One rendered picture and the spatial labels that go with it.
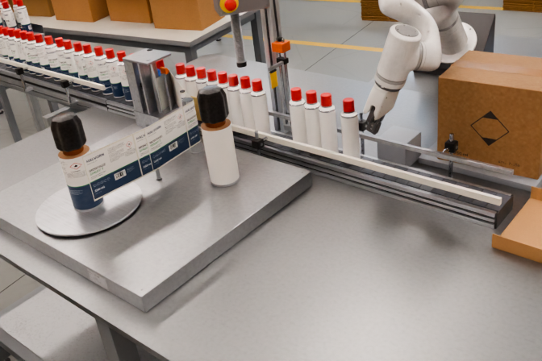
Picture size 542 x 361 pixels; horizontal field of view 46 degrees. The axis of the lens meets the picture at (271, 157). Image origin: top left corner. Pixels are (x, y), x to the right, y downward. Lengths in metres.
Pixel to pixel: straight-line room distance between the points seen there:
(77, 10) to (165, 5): 0.77
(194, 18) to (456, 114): 2.16
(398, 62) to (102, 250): 0.92
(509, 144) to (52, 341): 1.73
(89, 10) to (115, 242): 2.74
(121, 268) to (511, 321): 0.92
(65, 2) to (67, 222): 2.73
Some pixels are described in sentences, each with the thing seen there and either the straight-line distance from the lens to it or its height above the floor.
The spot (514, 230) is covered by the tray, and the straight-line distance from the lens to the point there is 1.77.
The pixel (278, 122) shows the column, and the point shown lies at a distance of 2.29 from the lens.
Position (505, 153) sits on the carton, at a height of 0.91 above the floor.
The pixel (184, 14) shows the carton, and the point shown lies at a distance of 3.81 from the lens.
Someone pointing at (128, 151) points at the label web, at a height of 1.02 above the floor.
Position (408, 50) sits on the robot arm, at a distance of 1.69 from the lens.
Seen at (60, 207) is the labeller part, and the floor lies 0.89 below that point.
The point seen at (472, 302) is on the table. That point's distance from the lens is 1.54.
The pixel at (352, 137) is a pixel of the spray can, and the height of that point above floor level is 0.97.
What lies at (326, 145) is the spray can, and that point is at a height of 0.93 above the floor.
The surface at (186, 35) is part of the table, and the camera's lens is 3.74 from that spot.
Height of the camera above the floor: 1.85
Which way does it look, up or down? 28 degrees down
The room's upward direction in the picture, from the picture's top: 7 degrees counter-clockwise
